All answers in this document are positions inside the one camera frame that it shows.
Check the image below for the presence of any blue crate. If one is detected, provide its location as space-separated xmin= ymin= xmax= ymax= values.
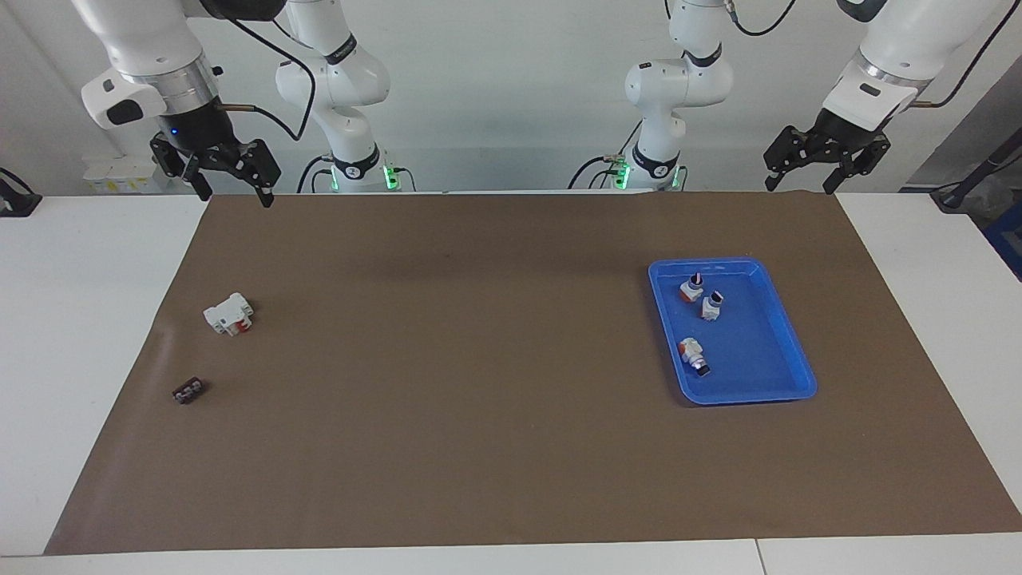
xmin=984 ymin=204 xmax=1022 ymax=280

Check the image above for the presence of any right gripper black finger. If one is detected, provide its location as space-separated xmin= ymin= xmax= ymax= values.
xmin=150 ymin=134 xmax=212 ymax=200
xmin=228 ymin=140 xmax=282 ymax=207

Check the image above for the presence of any brown table mat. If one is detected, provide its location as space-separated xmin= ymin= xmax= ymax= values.
xmin=44 ymin=190 xmax=1022 ymax=556

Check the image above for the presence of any black table clamp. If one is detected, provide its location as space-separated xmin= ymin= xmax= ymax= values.
xmin=0 ymin=168 xmax=42 ymax=218

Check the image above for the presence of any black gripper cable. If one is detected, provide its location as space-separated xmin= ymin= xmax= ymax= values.
xmin=212 ymin=16 xmax=319 ymax=143
xmin=723 ymin=0 xmax=1015 ymax=109

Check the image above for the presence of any white red circuit breaker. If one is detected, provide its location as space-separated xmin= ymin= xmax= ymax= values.
xmin=203 ymin=292 xmax=256 ymax=337

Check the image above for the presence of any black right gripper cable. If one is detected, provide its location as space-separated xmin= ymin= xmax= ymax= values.
xmin=212 ymin=16 xmax=319 ymax=143

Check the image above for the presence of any blue plastic tray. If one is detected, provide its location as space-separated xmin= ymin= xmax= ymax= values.
xmin=648 ymin=256 xmax=818 ymax=406

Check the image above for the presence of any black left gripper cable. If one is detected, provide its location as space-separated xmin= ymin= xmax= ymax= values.
xmin=723 ymin=0 xmax=1015 ymax=109

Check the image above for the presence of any black stand pole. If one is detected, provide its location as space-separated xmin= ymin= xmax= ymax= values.
xmin=930 ymin=128 xmax=1022 ymax=212

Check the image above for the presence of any black base cable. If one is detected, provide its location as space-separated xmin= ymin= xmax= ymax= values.
xmin=297 ymin=154 xmax=332 ymax=194
xmin=568 ymin=120 xmax=644 ymax=190

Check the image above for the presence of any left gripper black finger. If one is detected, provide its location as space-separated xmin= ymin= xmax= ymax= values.
xmin=822 ymin=134 xmax=891 ymax=195
xmin=763 ymin=126 xmax=815 ymax=191

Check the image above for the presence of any white cardboard box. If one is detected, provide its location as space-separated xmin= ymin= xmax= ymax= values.
xmin=84 ymin=154 xmax=164 ymax=195

